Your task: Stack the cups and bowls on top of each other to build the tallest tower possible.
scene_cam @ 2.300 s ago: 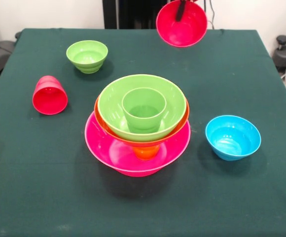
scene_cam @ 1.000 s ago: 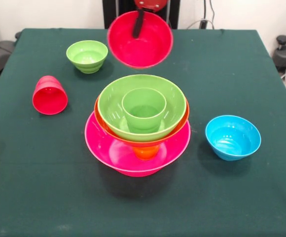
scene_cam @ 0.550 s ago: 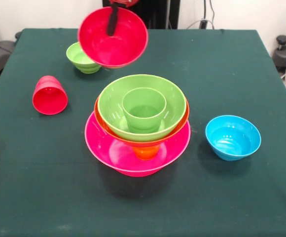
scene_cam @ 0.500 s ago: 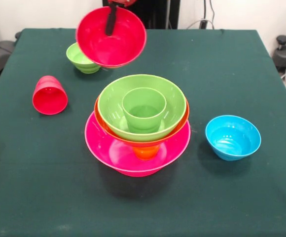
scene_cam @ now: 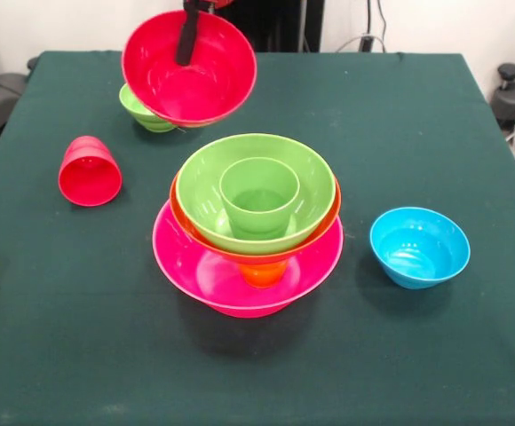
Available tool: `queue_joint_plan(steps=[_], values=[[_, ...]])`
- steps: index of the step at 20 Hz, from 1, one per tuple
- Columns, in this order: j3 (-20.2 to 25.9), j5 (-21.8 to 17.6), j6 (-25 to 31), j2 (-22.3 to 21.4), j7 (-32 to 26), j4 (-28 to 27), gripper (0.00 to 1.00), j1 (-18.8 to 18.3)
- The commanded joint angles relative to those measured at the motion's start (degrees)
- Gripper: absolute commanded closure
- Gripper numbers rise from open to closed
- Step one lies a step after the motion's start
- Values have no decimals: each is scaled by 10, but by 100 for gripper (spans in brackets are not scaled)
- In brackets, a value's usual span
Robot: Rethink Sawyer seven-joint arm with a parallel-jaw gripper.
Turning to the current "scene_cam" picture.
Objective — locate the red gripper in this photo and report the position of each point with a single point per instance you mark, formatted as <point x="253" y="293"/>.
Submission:
<point x="219" y="2"/>

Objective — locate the small red bowl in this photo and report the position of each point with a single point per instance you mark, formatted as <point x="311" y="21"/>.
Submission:
<point x="213" y="80"/>

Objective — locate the large green bowl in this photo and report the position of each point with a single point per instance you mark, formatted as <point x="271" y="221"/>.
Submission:
<point x="195" y="195"/>

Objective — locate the red cup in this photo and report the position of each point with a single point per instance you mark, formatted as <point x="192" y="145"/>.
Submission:
<point x="89" y="179"/>

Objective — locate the large orange bowl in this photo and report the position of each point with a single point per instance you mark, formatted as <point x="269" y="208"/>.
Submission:
<point x="184" y="217"/>

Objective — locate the green cup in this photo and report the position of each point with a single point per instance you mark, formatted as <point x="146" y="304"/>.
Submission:
<point x="257" y="208"/>

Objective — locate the large pink bowl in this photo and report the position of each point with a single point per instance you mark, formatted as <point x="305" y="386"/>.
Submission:
<point x="173" y="262"/>

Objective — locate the orange cup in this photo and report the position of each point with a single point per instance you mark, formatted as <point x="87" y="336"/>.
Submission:
<point x="262" y="275"/>

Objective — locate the small green bowl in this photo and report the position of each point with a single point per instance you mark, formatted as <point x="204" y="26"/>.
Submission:
<point x="133" y="108"/>

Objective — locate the black power plug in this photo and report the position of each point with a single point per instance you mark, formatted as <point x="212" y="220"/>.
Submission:
<point x="366" y="43"/>

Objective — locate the black office chair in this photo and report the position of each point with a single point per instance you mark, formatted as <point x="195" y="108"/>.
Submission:
<point x="0" y="95"/>

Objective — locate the small blue bowl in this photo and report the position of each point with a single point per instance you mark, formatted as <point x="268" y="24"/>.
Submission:
<point x="417" y="253"/>

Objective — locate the dark green tablecloth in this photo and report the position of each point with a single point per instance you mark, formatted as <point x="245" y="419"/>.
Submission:
<point x="257" y="364"/>

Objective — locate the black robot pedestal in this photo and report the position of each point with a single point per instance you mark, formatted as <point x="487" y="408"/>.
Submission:
<point x="279" y="22"/>

